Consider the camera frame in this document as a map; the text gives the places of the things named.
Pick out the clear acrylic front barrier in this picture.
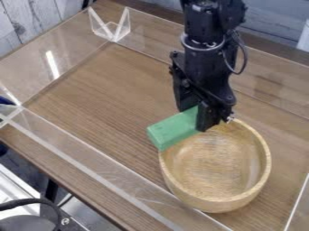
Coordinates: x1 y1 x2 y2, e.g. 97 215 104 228
0 88 231 231

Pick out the clear acrylic corner bracket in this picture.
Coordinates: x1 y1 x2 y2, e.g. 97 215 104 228
88 7 129 42

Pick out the black table leg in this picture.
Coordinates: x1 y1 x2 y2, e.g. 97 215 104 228
44 180 58 202

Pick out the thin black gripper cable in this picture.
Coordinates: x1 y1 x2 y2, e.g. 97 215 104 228
220 30 248 76

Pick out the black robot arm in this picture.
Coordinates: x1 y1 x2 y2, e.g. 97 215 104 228
169 0 247 132

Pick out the green rectangular block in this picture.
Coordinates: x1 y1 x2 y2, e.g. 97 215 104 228
145 106 198 151

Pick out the black cable on floor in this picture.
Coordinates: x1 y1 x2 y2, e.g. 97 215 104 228
0 198 65 231

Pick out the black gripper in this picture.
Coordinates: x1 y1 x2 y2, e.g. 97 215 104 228
169 39 236 132

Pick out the brown wooden bowl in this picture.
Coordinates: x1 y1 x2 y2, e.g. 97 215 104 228
157 119 271 213

